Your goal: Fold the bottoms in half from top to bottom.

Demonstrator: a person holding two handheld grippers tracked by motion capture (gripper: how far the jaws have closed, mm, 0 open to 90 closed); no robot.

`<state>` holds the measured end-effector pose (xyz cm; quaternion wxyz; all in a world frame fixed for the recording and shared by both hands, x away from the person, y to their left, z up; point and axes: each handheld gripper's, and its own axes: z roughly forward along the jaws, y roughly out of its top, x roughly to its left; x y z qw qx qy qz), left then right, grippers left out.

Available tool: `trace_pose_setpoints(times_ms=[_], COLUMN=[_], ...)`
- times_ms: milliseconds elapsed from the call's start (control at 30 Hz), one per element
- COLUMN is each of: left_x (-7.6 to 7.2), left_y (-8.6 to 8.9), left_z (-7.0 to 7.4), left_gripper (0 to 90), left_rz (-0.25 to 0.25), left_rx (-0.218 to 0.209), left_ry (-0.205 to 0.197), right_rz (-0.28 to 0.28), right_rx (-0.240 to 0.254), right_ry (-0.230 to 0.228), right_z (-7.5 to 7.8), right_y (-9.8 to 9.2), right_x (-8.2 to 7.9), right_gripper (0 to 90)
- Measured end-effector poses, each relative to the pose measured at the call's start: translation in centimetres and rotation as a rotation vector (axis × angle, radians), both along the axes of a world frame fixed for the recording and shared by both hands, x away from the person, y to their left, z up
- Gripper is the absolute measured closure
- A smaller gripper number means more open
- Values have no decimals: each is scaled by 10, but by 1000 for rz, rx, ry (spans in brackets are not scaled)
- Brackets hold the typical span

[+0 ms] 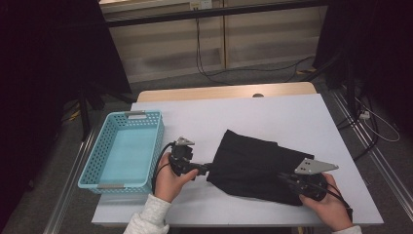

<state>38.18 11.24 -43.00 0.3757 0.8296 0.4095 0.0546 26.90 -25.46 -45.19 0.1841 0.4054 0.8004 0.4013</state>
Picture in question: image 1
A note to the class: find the black pants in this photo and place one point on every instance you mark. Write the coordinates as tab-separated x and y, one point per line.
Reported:
253	169

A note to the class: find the black curtain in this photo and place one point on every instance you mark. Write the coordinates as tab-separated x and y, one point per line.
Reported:
39	81
376	48

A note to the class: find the black metal stand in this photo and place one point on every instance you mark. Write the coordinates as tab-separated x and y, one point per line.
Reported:
350	91
85	113

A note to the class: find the black metal beam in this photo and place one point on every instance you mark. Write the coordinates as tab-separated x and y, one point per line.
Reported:
211	13

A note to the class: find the person's right hand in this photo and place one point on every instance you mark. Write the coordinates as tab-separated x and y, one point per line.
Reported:
331	208

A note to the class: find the white wall socket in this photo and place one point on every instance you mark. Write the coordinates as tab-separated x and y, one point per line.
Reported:
200	4

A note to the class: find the person's left hand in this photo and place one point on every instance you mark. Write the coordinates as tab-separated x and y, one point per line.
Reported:
172	185

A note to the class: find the white table cover board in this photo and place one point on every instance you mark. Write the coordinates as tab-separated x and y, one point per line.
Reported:
243	113

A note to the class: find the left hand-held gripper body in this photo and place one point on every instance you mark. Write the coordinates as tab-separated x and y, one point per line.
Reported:
181	157

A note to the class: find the aluminium floor rail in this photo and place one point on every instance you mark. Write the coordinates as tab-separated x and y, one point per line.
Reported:
69	185
383	162

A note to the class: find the light blue plastic basket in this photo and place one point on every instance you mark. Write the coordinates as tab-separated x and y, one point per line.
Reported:
97	156

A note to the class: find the white plug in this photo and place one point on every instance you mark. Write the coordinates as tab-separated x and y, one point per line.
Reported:
364	115

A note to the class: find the dark round table grommet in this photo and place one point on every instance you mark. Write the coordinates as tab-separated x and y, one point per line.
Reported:
258	95

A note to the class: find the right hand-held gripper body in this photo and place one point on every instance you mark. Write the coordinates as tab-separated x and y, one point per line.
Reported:
311	182

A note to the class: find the light wooden table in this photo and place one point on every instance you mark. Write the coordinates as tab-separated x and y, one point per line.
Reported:
211	92

